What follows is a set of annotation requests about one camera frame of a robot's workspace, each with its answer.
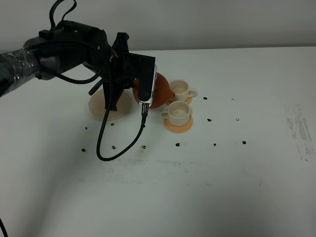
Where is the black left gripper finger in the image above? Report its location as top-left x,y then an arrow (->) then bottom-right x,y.
103,79 -> 129,111

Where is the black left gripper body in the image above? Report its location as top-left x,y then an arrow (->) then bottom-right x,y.
102,32 -> 135,91

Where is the brown clay teapot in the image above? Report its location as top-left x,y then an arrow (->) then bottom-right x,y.
130,72 -> 176,110

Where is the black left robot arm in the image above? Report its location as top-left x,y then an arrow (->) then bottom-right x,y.
0,21 -> 143,111

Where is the beige round teapot saucer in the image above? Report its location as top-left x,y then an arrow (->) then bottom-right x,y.
88,88 -> 133,121

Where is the far white teacup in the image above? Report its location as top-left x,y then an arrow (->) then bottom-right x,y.
170,80 -> 198,102

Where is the white teacup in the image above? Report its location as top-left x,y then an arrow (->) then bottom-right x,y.
160,101 -> 191,126
170,80 -> 198,102

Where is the near white teacup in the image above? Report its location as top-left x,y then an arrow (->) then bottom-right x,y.
160,101 -> 191,126

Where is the far orange coaster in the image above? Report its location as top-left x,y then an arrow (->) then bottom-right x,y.
165,95 -> 193,105

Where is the orange coaster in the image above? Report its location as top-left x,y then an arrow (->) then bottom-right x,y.
163,116 -> 194,134
165,95 -> 193,105

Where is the near orange coaster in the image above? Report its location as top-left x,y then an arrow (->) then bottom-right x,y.
163,116 -> 194,134

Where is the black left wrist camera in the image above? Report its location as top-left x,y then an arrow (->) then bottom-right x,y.
128,53 -> 157,107

